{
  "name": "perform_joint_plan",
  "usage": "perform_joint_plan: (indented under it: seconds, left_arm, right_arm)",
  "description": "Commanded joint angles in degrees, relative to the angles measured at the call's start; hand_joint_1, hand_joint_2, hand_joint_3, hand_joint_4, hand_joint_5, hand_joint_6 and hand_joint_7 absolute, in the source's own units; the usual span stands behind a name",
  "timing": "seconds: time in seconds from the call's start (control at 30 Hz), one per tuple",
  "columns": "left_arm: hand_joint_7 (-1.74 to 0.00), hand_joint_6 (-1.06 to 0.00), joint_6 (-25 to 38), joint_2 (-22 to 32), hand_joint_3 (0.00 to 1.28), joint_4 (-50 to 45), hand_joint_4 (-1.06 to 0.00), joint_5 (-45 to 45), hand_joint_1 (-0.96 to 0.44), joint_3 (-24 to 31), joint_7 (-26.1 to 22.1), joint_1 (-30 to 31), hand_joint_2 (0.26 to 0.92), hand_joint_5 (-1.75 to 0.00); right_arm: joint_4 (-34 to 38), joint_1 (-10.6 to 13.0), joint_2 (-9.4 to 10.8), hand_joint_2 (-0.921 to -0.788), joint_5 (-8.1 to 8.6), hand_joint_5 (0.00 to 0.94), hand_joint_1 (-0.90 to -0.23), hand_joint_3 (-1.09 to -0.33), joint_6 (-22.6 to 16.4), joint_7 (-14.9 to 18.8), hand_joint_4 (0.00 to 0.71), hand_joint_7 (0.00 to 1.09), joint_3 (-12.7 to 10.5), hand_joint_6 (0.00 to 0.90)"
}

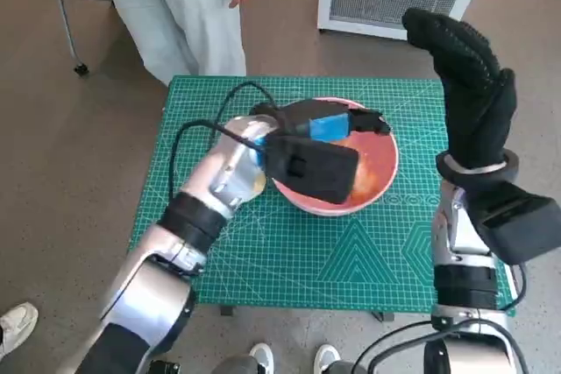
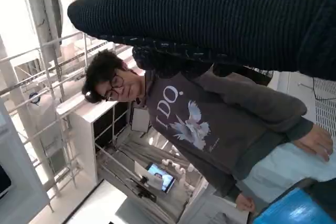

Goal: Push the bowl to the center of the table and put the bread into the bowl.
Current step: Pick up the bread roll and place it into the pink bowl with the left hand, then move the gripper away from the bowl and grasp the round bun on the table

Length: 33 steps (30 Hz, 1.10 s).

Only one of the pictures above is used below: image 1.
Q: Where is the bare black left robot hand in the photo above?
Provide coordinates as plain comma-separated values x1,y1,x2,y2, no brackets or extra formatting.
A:
279,99,393,143

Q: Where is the pink bowl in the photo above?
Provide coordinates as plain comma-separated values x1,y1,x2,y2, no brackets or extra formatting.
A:
266,96,400,216

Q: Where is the long toasted toy bread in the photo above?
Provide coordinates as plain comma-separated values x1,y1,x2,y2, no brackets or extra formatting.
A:
330,137,387,204

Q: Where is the round toy bread bun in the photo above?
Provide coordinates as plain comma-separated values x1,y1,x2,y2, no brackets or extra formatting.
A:
250,170,268,196

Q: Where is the person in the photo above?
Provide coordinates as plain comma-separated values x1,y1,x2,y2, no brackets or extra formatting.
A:
55,0,259,88

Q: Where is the green cutting mat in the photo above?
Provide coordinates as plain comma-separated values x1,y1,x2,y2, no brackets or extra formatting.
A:
126,74,516,317

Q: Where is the white shoe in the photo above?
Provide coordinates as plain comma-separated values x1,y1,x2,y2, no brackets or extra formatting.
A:
0,302,39,360
314,344,341,374
249,342,275,374

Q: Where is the black box device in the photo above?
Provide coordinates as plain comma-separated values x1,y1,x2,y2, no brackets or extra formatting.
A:
148,359,183,374

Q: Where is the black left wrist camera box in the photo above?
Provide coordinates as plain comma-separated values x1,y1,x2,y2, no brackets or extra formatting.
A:
260,135,360,205

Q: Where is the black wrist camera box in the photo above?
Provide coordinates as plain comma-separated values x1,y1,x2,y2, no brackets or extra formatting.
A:
455,179,561,266
260,135,360,205

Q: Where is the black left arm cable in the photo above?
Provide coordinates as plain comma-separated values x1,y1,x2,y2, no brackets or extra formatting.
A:
168,81,286,200

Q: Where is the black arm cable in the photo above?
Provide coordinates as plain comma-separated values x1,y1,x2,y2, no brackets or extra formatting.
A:
168,81,286,200
359,259,529,374

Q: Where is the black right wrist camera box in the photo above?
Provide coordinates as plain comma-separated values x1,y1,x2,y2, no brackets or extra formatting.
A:
455,179,561,266

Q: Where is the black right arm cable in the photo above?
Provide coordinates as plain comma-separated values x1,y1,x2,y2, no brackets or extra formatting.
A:
359,259,529,374

